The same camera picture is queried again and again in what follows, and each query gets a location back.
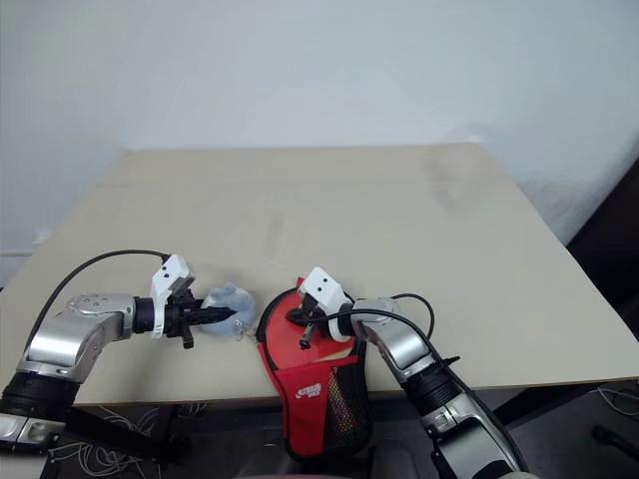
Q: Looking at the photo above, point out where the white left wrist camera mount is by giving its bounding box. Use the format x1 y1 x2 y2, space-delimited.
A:
149 253 197 341

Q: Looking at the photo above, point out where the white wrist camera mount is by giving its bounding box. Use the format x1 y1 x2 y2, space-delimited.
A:
297 265 354 344
149 253 197 341

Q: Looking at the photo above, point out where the blue-grey plush toy keychain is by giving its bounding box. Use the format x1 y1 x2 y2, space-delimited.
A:
202 282 260 343

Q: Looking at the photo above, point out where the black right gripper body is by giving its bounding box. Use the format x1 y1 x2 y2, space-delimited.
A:
299 293 331 329

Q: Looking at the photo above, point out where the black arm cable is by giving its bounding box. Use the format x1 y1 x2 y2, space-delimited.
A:
30 248 170 346
338 292 462 381

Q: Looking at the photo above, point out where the black floor object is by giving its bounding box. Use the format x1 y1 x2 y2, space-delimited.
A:
590 423 639 453

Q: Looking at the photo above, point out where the red black paddle case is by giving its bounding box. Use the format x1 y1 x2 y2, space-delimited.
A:
255 273 373 458

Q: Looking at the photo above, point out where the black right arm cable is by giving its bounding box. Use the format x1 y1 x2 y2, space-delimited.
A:
338 292 462 381

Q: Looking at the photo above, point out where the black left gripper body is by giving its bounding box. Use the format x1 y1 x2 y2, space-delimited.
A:
163 290 204 351

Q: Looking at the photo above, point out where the white floor cable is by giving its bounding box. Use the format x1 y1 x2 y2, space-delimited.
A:
595 385 639 416

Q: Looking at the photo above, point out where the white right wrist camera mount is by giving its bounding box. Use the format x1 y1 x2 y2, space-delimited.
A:
297 265 354 344

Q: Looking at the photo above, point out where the dark cabinet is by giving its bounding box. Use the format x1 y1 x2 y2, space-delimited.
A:
565 154 639 346

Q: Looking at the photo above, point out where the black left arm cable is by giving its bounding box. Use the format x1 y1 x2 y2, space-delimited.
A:
30 248 170 346

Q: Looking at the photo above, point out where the black table leg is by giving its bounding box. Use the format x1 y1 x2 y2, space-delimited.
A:
490 380 601 428

